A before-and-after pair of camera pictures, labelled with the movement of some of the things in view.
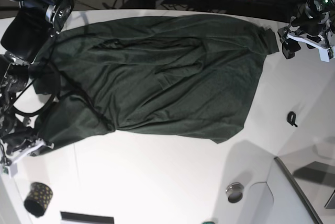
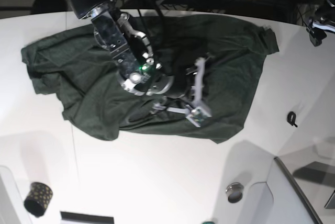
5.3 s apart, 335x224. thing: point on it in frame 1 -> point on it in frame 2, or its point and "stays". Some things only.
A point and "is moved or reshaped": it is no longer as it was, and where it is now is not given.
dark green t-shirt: x=193 y=76 is moved or reshaped
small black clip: x=291 y=118 stays
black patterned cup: x=38 y=197 stays
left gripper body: x=16 y=142 -> x=184 y=89
